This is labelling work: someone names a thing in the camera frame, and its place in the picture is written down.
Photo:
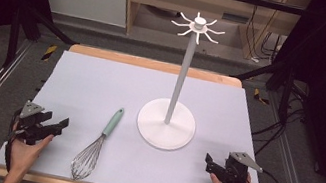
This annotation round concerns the wooden table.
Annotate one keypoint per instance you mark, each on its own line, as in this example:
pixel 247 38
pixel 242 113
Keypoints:
pixel 155 65

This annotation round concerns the black metal stand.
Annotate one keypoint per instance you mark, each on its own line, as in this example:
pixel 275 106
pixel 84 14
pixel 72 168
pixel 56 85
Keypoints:
pixel 286 89
pixel 14 34

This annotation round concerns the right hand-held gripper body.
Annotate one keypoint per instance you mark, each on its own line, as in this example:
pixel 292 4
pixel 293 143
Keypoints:
pixel 234 173

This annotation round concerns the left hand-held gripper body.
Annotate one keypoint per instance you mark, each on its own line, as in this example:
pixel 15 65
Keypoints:
pixel 31 120

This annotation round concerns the light purple table mat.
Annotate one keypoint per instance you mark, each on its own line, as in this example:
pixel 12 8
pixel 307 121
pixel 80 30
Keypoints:
pixel 89 92

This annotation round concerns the white hook rack stand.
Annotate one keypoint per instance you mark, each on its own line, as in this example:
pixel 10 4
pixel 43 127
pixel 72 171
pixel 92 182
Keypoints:
pixel 165 129

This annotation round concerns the yellow black floor tape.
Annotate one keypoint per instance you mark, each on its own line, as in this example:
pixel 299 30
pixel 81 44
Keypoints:
pixel 260 97
pixel 49 52

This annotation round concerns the person's left hand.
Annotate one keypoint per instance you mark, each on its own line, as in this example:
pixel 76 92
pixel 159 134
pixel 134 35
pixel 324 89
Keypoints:
pixel 25 155

